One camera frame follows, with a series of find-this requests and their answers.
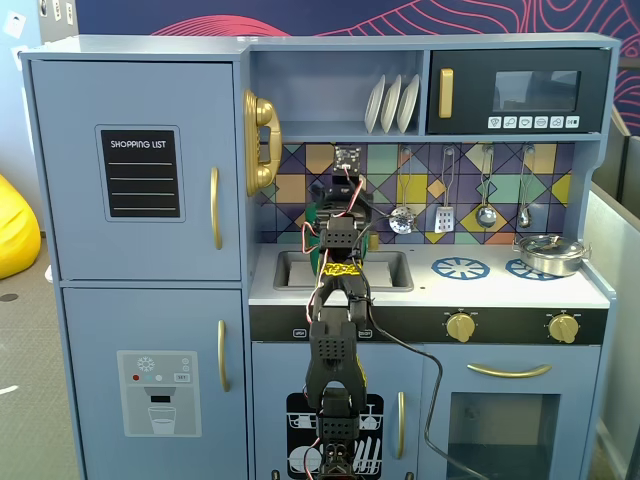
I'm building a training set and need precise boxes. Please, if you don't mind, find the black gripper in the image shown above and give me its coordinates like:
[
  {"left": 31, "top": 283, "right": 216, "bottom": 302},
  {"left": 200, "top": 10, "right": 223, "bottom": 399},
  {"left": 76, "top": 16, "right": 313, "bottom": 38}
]
[{"left": 314, "top": 183, "right": 377, "bottom": 221}]

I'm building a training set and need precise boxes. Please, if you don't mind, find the small steel pot with lid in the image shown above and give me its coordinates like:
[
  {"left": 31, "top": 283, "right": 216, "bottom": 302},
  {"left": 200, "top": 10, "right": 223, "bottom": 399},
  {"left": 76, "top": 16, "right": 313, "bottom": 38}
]
[{"left": 511, "top": 233, "right": 593, "bottom": 278}]

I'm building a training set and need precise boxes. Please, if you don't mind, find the steel slotted skimmer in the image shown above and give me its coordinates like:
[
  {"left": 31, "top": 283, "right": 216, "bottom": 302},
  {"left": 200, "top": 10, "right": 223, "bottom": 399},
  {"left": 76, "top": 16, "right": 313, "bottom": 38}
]
[{"left": 388, "top": 145, "right": 418, "bottom": 236}]

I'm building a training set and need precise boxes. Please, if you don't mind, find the white toy plate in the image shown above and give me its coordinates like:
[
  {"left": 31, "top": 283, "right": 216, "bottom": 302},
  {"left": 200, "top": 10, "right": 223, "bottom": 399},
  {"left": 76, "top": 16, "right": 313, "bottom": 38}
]
[
  {"left": 379, "top": 74, "right": 404, "bottom": 135},
  {"left": 395, "top": 73, "right": 422, "bottom": 135},
  {"left": 363, "top": 74, "right": 388, "bottom": 135}
]

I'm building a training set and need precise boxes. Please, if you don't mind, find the steel slotted spatula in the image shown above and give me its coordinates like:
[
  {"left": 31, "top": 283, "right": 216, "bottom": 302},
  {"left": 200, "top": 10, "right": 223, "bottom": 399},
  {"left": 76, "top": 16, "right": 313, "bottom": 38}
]
[{"left": 433, "top": 145, "right": 457, "bottom": 235}]

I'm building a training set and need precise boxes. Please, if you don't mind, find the gold toy telephone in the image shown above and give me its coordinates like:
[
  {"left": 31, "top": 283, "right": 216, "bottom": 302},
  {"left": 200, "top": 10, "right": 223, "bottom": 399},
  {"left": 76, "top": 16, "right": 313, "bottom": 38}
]
[{"left": 242, "top": 89, "right": 284, "bottom": 198}]

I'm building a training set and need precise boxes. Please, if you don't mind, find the steel ladle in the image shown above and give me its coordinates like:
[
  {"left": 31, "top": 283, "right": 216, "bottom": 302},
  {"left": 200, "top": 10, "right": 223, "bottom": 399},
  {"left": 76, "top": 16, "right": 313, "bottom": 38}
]
[{"left": 475, "top": 144, "right": 498, "bottom": 229}]

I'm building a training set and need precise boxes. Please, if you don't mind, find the gold stove knob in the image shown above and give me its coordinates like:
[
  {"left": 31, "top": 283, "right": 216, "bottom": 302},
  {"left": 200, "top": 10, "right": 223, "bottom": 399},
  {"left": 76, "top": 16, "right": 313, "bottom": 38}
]
[
  {"left": 445, "top": 311, "right": 477, "bottom": 344},
  {"left": 548, "top": 313, "right": 582, "bottom": 344}
]

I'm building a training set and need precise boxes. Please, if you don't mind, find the steel spoon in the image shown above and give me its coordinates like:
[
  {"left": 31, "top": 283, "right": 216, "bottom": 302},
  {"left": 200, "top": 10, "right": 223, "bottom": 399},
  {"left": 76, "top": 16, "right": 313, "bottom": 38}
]
[{"left": 516, "top": 144, "right": 536, "bottom": 230}]

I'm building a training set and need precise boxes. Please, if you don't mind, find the blue wooden toy kitchen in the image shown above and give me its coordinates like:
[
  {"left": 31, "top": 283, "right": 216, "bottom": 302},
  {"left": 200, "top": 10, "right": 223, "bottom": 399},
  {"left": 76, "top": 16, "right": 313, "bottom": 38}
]
[{"left": 19, "top": 32, "right": 622, "bottom": 480}]

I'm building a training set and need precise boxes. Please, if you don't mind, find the light blue desk divider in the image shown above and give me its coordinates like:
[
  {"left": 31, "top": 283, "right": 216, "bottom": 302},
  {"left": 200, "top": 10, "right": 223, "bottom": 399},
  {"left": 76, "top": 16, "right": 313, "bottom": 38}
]
[{"left": 585, "top": 189, "right": 640, "bottom": 474}]

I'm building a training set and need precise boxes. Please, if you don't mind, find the yellow beanbag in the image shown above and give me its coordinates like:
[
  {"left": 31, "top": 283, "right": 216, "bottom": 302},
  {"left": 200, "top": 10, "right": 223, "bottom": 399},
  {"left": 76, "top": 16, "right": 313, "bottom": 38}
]
[{"left": 0, "top": 173, "right": 43, "bottom": 281}]

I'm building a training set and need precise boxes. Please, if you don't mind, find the small wrist camera board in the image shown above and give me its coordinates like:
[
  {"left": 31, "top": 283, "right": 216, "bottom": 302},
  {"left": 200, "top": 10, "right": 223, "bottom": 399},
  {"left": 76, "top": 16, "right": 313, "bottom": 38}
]
[{"left": 332, "top": 145, "right": 363, "bottom": 178}]

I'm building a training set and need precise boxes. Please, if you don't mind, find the gold fridge door handle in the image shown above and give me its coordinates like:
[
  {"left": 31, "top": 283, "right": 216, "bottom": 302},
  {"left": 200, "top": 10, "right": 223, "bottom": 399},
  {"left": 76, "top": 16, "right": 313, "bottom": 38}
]
[{"left": 209, "top": 165, "right": 224, "bottom": 252}]

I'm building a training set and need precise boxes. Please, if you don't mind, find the gold microwave handle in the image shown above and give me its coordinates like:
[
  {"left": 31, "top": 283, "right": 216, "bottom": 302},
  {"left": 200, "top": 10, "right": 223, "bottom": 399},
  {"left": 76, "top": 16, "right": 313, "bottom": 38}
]
[{"left": 438, "top": 67, "right": 456, "bottom": 120}]

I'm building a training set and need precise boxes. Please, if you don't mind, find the gold freezer door handle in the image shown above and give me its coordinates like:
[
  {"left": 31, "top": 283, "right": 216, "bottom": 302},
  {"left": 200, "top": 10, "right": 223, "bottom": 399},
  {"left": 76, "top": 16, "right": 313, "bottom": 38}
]
[{"left": 216, "top": 319, "right": 232, "bottom": 393}]

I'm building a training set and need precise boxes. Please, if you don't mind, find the thin black cable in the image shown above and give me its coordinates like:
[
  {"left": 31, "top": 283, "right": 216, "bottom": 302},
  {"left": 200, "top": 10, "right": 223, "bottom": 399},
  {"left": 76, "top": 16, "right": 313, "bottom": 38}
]
[{"left": 349, "top": 294, "right": 489, "bottom": 480}]

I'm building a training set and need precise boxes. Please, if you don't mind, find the gold dishwasher handle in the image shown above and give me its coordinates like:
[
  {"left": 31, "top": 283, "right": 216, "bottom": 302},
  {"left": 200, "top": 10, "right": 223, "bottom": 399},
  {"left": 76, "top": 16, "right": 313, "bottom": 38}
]
[{"left": 395, "top": 390, "right": 407, "bottom": 461}]

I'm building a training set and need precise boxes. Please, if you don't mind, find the gold oven handle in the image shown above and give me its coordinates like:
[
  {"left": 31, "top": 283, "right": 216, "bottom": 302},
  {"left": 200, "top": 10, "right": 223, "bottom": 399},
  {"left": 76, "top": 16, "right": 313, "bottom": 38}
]
[{"left": 466, "top": 362, "right": 553, "bottom": 380}]

